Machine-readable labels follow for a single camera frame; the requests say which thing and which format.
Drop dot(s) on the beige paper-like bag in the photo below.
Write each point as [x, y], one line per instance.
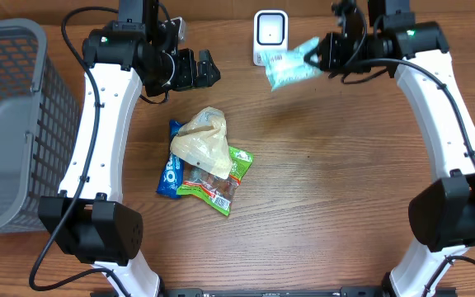
[202, 142]

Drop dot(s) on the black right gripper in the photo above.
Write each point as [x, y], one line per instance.
[331, 62]

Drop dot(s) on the teal tissue pack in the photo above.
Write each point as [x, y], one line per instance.
[287, 67]

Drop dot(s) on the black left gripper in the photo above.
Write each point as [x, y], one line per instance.
[185, 58]

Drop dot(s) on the white barcode scanner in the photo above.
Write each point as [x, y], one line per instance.
[271, 30]

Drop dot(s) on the green snack packet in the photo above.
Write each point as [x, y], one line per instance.
[215, 191]

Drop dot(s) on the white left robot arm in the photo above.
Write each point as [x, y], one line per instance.
[135, 57]

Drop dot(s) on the blue Oreo cookie pack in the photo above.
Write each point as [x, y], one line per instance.
[171, 177]

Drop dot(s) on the grey plastic mesh basket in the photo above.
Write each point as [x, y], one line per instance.
[39, 118]

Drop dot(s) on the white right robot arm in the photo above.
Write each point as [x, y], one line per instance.
[387, 38]

